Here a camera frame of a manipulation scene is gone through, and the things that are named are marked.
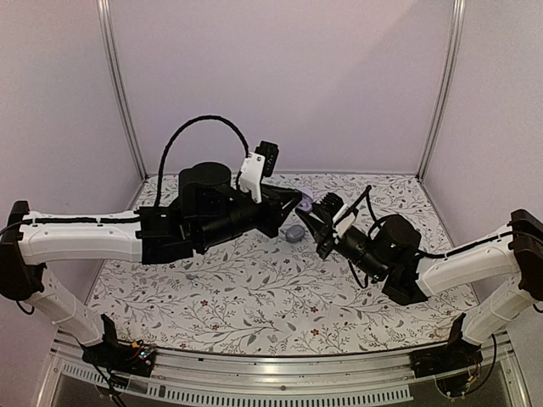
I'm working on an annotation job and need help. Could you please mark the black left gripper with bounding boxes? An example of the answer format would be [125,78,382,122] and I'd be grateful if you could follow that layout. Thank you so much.
[196,185,302,251]

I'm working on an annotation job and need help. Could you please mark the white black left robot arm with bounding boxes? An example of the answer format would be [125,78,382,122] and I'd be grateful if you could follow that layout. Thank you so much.
[1,162,302,376]

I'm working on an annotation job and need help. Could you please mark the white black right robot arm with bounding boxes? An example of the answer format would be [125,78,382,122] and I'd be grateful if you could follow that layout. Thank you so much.
[296,195,542,377]

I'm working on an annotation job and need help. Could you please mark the floral patterned table mat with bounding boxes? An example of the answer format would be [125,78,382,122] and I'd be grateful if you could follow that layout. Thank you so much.
[87,172,479,356]

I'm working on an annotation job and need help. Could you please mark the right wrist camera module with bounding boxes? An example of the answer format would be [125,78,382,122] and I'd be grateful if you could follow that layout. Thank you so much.
[320,192,359,238]

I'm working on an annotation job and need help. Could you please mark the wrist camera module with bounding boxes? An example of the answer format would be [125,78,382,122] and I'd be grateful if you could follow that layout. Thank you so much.
[236,141,279,204]
[320,192,359,238]

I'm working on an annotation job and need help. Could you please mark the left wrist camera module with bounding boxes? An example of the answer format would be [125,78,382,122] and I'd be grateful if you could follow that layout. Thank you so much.
[236,141,279,204]

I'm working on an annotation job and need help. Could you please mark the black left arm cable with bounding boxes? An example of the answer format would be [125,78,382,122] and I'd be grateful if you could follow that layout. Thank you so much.
[155,114,251,209]

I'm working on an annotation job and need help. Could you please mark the aluminium front rail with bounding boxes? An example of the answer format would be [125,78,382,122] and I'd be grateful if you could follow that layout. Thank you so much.
[37,333,531,406]

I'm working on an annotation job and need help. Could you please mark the right aluminium frame post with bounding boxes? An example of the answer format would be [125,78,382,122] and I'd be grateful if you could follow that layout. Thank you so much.
[417,0,466,183]

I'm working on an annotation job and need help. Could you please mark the aluminium frame post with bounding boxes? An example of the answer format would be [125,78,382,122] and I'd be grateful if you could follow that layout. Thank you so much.
[417,0,466,183]
[96,0,148,181]

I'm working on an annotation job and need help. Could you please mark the left aluminium frame post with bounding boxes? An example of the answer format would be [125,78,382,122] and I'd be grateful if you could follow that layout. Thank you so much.
[96,0,148,181]

